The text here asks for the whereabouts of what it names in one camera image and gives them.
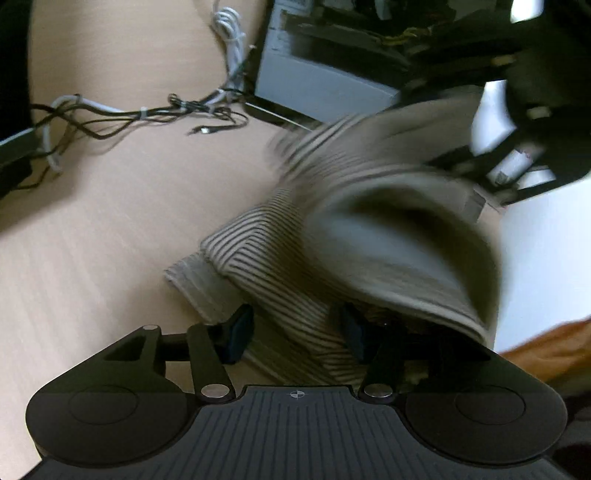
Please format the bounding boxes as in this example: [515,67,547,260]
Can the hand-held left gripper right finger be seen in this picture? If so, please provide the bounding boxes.
[341,305,505,401]

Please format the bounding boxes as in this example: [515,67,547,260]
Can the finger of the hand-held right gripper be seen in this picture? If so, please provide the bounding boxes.
[425,131,552,206]
[397,25,513,108]

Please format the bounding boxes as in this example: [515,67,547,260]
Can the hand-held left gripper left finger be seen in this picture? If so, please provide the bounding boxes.
[104,304,256,401]

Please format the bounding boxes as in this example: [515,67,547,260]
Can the grey striped shorts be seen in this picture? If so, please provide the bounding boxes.
[164,92,502,386]

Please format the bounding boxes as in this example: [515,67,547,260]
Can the white computer case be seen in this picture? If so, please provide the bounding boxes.
[253,0,591,354]

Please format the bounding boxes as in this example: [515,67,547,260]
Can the orange cloth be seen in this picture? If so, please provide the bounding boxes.
[501,318,591,384]

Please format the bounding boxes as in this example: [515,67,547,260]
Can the black curved monitor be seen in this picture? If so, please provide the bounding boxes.
[0,0,37,200]

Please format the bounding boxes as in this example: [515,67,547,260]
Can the white plug and cable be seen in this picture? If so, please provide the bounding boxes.
[210,7,247,90]

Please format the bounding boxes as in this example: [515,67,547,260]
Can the black cable bundle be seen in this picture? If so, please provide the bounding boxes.
[30,90,252,188]

